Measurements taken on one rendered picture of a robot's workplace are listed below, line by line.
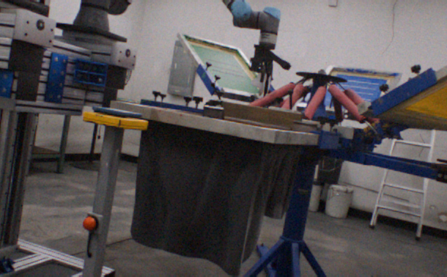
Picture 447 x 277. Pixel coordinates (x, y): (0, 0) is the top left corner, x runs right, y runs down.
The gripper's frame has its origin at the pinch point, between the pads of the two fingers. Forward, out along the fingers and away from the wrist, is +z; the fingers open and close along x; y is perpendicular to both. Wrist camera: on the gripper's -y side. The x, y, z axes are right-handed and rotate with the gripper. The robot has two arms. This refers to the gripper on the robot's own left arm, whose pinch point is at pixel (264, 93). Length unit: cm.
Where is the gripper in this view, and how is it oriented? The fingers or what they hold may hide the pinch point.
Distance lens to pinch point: 198.0
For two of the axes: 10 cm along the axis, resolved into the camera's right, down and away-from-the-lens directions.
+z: -1.5, 9.9, 0.5
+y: -8.9, -1.6, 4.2
